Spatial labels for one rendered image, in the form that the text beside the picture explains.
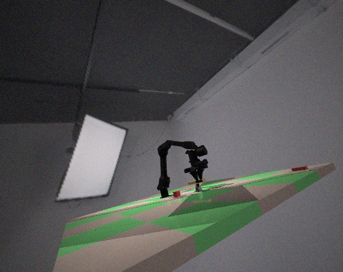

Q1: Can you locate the small red block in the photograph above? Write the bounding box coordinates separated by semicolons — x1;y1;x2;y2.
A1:
173;191;181;197

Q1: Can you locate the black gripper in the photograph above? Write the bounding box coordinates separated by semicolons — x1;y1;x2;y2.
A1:
184;158;208;182

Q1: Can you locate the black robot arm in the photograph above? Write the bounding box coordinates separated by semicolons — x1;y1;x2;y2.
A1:
157;140;208;198

